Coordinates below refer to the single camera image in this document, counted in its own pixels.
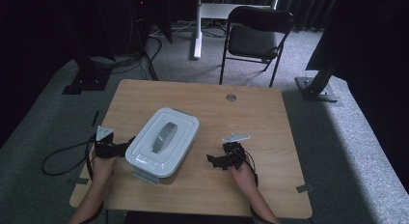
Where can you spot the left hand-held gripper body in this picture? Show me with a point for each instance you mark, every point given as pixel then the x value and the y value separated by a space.
pixel 104 148

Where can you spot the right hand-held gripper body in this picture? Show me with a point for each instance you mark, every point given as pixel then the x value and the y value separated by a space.
pixel 234 153

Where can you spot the brown transparent storage box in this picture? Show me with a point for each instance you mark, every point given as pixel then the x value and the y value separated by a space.
pixel 145 176

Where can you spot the person's left hand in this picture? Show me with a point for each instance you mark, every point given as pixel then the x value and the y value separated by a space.
pixel 104 169

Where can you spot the person's right hand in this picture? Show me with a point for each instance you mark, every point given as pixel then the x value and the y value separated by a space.
pixel 245 177

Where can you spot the black tape strip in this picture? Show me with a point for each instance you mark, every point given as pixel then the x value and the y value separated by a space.
pixel 95 118

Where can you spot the grey tape piece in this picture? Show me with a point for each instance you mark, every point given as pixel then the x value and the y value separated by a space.
pixel 82 181
pixel 305 188

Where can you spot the grey round table grommet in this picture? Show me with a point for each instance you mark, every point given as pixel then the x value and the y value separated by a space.
pixel 231 97

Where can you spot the person's dark clothing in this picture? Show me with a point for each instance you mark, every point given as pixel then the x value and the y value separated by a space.
pixel 186 218

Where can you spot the black stand with flat base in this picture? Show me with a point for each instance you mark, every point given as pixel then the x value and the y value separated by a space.
pixel 88 79

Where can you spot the black stand with metal base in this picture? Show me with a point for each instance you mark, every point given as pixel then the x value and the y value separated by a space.
pixel 316 89

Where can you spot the black folding chair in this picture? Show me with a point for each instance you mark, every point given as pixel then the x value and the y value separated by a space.
pixel 254 39

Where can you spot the dark curtain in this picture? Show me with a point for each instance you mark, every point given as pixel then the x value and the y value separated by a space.
pixel 308 8

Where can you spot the white desk frame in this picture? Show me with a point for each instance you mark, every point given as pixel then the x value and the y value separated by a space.
pixel 198 31

